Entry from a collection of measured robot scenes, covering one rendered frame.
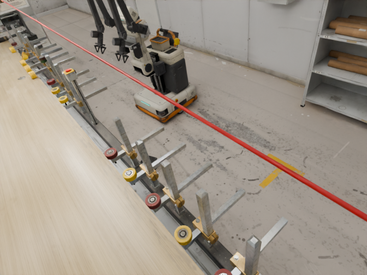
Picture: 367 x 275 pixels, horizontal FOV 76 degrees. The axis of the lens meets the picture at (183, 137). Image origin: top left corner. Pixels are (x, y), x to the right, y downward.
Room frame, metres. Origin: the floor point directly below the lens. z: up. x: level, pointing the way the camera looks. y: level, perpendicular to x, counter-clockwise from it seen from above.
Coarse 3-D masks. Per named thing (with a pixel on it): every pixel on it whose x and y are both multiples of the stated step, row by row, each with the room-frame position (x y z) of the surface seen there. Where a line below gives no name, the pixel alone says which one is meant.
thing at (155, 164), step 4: (180, 144) 1.14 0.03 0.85; (184, 144) 1.13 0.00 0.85; (176, 148) 1.11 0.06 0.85; (180, 148) 1.11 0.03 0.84; (168, 152) 1.09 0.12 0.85; (172, 152) 1.08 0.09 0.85; (176, 152) 1.09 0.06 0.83; (164, 156) 1.06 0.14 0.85; (168, 156) 1.06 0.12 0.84; (172, 156) 1.07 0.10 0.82; (156, 160) 1.04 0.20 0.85; (160, 160) 1.03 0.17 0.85; (152, 164) 1.01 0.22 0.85; (156, 164) 1.01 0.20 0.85; (160, 164) 1.02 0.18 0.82; (140, 172) 0.97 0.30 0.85; (144, 172) 0.96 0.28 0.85; (140, 176) 0.94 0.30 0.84; (144, 176) 0.96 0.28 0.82; (136, 180) 0.92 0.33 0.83; (132, 184) 0.91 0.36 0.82
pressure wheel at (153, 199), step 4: (148, 196) 0.74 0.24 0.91; (152, 196) 0.74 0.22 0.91; (156, 196) 0.73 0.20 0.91; (148, 200) 0.72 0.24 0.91; (152, 200) 0.71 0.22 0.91; (156, 200) 0.71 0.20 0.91; (160, 200) 0.71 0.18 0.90; (148, 204) 0.69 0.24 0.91; (152, 204) 0.69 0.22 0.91; (156, 204) 0.68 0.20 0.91; (160, 204) 0.70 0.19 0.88; (152, 208) 0.68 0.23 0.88
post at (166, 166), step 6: (162, 162) 0.74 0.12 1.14; (168, 162) 0.74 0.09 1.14; (162, 168) 0.74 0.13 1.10; (168, 168) 0.73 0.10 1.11; (168, 174) 0.72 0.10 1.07; (168, 180) 0.72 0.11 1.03; (174, 180) 0.73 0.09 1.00; (168, 186) 0.74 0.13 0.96; (174, 186) 0.73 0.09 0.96; (174, 192) 0.72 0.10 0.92; (174, 198) 0.72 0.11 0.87; (180, 210) 0.73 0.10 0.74
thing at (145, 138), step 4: (160, 128) 1.34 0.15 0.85; (152, 132) 1.32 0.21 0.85; (156, 132) 1.31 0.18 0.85; (160, 132) 1.33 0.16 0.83; (144, 136) 1.29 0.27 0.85; (148, 136) 1.28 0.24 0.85; (152, 136) 1.29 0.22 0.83; (144, 140) 1.26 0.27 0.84; (148, 140) 1.27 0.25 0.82; (132, 144) 1.23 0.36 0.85; (120, 152) 1.18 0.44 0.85; (124, 152) 1.17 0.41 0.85; (120, 156) 1.15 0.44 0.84; (112, 160) 1.12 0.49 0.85; (116, 160) 1.13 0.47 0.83
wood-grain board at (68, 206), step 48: (0, 48) 4.00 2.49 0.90; (0, 96) 2.31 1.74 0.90; (48, 96) 2.10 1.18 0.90; (0, 144) 1.48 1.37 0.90; (48, 144) 1.36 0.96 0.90; (0, 192) 0.99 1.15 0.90; (48, 192) 0.91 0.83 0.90; (96, 192) 0.84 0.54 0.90; (0, 240) 0.67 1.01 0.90; (48, 240) 0.61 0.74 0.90; (96, 240) 0.56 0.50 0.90; (144, 240) 0.51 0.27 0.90
